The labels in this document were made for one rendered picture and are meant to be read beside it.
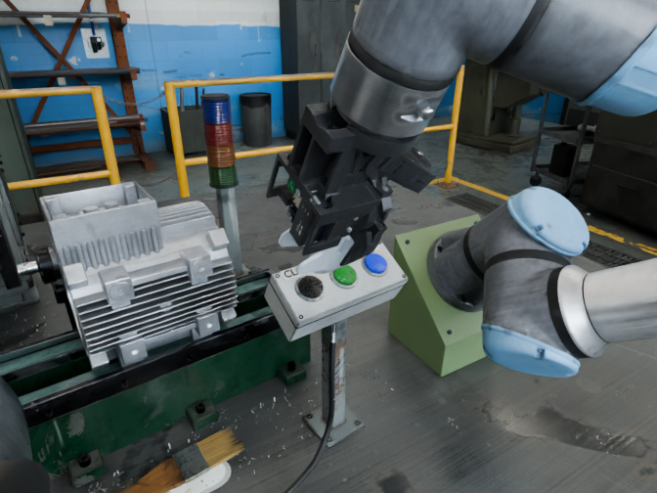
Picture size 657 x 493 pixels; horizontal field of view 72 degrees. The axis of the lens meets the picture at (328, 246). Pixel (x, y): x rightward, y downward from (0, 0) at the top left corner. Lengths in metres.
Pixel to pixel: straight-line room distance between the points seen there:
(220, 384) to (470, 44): 0.62
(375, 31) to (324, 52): 5.70
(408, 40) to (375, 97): 0.04
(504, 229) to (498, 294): 0.10
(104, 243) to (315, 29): 5.43
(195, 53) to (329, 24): 1.62
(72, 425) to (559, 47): 0.67
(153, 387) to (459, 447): 0.44
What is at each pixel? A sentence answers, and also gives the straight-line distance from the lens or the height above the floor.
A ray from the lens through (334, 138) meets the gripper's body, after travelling 0.31.
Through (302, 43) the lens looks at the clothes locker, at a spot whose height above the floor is 1.16.
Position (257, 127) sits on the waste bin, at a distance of 5.75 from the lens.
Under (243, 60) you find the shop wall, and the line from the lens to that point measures 6.05.
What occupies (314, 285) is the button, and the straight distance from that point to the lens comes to 0.53.
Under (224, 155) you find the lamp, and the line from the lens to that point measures 0.99.
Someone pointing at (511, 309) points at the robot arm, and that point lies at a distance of 0.63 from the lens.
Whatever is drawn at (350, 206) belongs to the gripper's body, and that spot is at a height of 1.22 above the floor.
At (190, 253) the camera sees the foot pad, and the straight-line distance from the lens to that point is 0.62.
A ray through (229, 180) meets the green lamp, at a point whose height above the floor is 1.05.
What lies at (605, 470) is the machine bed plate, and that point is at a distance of 0.78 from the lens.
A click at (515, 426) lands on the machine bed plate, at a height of 0.80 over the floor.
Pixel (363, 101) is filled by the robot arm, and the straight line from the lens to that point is 0.31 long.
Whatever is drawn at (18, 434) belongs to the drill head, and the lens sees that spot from 0.44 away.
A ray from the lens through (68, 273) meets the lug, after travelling 0.61.
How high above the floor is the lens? 1.34
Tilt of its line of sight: 26 degrees down
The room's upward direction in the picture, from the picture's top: straight up
